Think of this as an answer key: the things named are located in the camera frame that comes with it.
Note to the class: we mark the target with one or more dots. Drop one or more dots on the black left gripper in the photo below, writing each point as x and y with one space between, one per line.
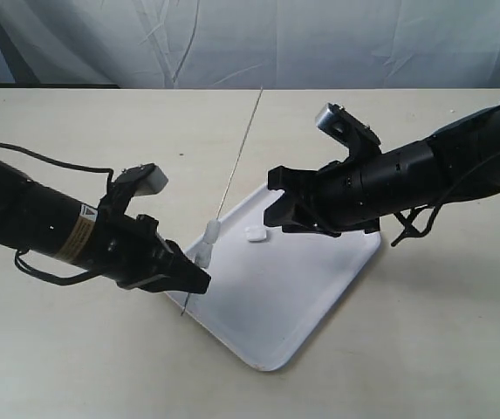
137 257

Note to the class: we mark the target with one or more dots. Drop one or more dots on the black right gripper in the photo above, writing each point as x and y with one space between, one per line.
313 202

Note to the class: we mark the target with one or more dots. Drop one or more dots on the white foam piece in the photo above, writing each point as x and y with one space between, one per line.
256 234
203 255
212 231

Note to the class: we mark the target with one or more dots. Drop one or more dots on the thin metal skewer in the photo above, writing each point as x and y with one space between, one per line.
238 155

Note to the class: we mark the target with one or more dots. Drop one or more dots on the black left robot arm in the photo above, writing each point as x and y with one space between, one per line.
63 241

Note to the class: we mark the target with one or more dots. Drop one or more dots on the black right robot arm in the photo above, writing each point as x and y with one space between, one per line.
457 163

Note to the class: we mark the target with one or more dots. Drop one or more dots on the white plastic tray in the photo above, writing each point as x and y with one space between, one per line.
265 299

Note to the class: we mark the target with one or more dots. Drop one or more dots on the white backdrop curtain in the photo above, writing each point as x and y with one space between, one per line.
251 44

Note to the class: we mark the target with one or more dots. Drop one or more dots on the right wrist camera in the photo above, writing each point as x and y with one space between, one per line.
359 139

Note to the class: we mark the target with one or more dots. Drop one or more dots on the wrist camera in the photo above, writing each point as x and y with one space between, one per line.
359 139
144 180

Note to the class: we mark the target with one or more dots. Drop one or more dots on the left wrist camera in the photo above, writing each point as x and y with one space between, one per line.
144 180

